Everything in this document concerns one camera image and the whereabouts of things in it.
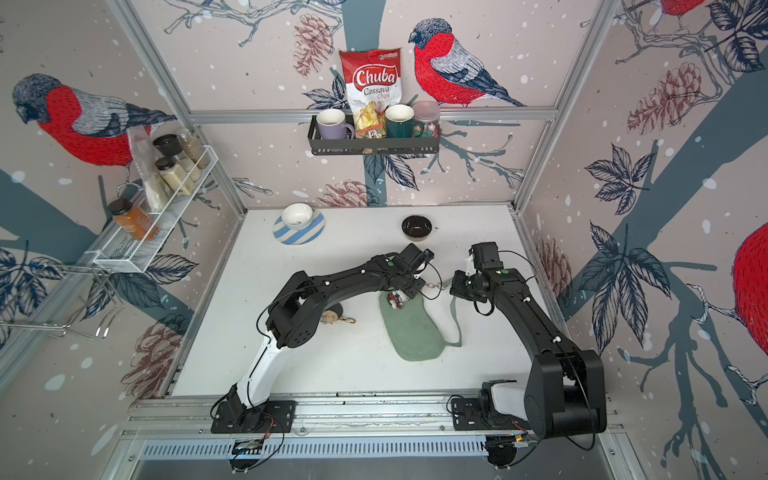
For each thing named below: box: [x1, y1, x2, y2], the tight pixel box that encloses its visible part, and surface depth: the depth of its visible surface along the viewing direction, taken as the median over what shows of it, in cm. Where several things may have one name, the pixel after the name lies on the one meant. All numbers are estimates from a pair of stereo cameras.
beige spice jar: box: [154, 156, 193, 196], surface depth 79 cm
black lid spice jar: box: [153, 134, 201, 181], surface depth 81 cm
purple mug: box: [316, 108, 355, 140], surface depth 85 cm
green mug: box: [384, 104, 415, 138], surface depth 85 cm
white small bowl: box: [282, 202, 314, 230], surface depth 116 cm
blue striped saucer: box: [272, 210, 326, 246], surface depth 116 cm
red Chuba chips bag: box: [339, 48, 402, 139], surface depth 83 cm
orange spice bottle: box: [108, 198, 160, 242], surface depth 69 cm
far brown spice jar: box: [180, 132, 210, 169], surface depth 87 cm
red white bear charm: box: [387, 290, 410, 309], surface depth 92 cm
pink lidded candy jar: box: [412, 100, 441, 138], surface depth 87 cm
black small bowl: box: [401, 215, 433, 242], surface depth 111 cm
